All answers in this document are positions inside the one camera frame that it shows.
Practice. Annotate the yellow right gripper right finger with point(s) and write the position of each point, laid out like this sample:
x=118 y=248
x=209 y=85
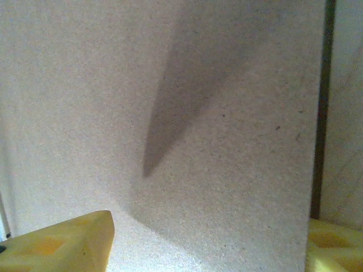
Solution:
x=334 y=249

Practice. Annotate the brown fibreboard backing board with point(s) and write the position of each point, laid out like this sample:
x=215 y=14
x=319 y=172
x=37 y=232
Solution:
x=198 y=141

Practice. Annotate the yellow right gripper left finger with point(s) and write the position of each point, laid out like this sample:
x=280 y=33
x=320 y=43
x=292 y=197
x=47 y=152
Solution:
x=56 y=249

